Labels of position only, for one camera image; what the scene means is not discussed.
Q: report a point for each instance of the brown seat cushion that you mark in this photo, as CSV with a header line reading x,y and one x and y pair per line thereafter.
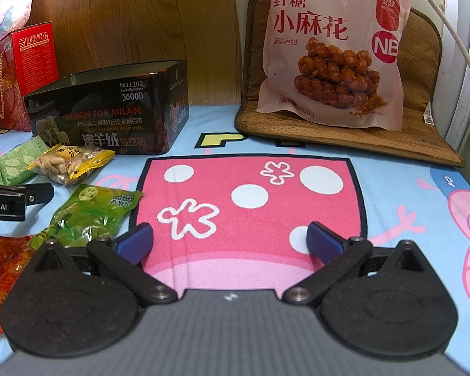
x,y
419,86

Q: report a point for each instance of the light green leaf-print packet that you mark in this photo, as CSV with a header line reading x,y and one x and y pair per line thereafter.
x,y
15,162

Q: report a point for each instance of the red gift box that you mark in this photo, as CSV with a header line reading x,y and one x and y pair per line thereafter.
x,y
31,58

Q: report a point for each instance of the wooden board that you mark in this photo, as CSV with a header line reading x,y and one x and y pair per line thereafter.
x,y
141,19

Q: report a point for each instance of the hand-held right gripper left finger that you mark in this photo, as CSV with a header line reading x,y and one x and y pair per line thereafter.
x,y
135,239

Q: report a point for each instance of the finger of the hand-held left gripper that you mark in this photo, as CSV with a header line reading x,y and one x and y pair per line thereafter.
x,y
39,195

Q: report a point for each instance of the yellow snack packet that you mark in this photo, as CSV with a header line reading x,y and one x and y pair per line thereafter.
x,y
70,162

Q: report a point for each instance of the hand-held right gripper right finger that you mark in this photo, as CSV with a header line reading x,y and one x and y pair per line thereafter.
x,y
323,243

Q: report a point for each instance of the translucent green snack packet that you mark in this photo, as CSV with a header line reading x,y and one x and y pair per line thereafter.
x,y
90,213

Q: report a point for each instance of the large pink snack bag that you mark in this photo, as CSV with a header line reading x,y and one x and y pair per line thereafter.
x,y
325,0

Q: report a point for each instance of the red snack packet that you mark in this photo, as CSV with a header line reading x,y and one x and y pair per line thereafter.
x,y
0,278

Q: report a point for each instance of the black tin box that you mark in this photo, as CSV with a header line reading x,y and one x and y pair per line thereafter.
x,y
102,125

